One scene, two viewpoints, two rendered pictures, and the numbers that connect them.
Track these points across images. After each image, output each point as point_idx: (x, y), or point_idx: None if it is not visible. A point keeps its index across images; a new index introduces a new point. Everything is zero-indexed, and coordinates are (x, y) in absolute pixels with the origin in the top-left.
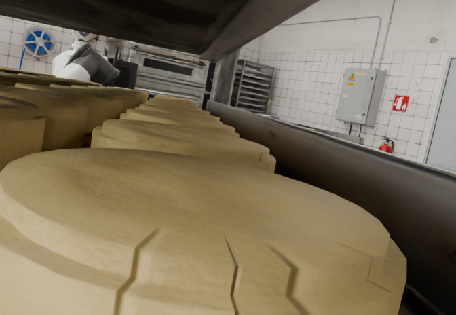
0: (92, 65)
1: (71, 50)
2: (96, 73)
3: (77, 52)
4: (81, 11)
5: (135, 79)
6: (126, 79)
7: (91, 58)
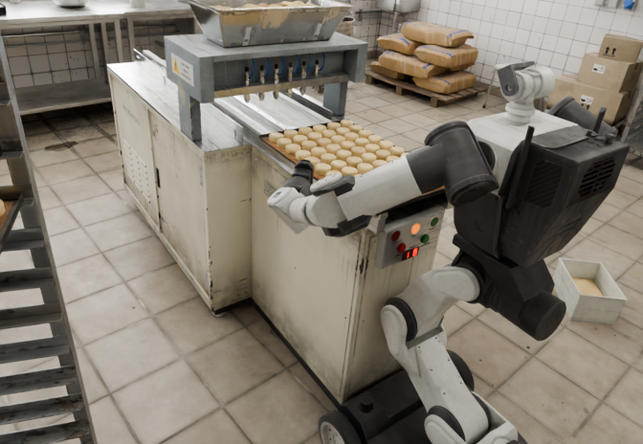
0: (430, 164)
1: (473, 121)
2: (436, 177)
3: (426, 137)
4: None
5: (567, 191)
6: (551, 186)
7: (439, 149)
